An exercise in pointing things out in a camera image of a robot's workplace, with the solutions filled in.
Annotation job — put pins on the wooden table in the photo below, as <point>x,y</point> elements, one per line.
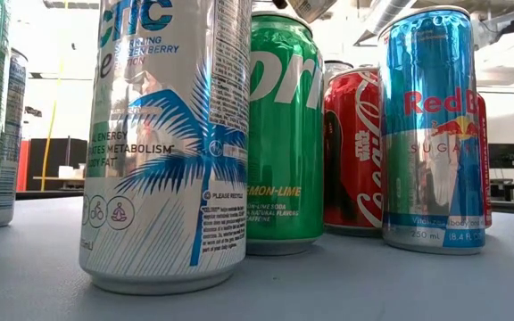
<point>58,179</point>

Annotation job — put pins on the silver ceiling duct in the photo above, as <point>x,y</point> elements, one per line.
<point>386,18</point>

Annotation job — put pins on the white orange Celsius can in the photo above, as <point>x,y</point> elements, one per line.
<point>310,9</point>

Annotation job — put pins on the yellow pole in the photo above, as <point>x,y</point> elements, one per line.
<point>48,147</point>

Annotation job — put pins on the white box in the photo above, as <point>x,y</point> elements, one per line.
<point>66,172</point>

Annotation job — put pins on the black monitor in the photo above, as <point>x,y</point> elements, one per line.
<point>504,156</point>

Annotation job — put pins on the black cabinet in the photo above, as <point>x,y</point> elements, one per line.
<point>72,153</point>

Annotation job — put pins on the red panel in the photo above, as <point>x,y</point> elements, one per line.
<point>22,165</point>

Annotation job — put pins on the red Coca-Cola can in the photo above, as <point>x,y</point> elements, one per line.
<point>350,169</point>
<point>484,169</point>

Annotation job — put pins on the white blue Celsius can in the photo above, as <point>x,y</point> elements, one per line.
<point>335,69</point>
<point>163,178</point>

